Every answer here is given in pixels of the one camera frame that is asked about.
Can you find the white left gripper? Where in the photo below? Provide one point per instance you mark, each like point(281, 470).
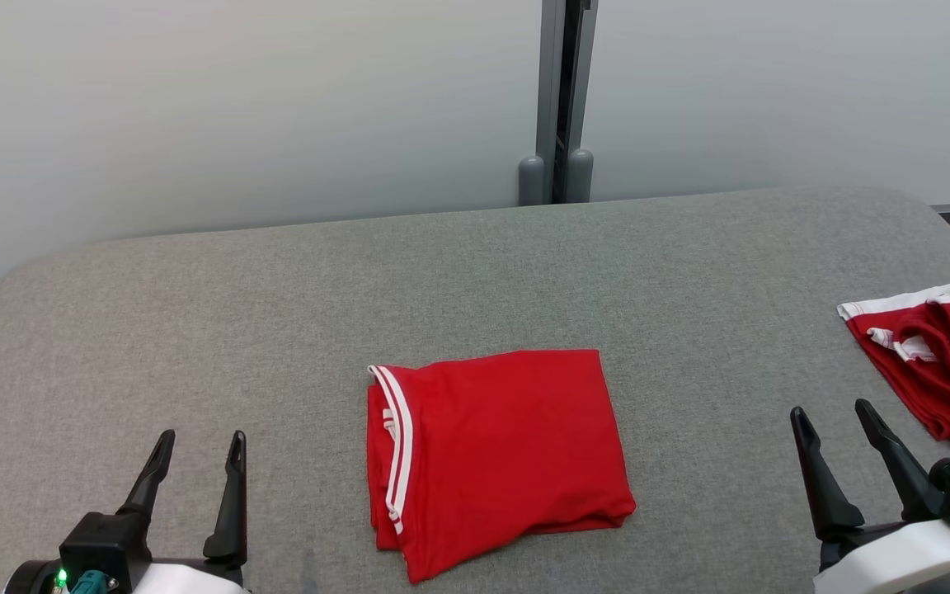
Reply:
point(186, 582)

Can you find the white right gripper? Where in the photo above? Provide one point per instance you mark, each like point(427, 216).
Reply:
point(887, 565)

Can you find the red shirt white sleeves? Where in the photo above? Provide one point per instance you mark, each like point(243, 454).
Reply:
point(508, 454)

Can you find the grey wall post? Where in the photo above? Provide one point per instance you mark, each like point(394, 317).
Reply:
point(562, 82)

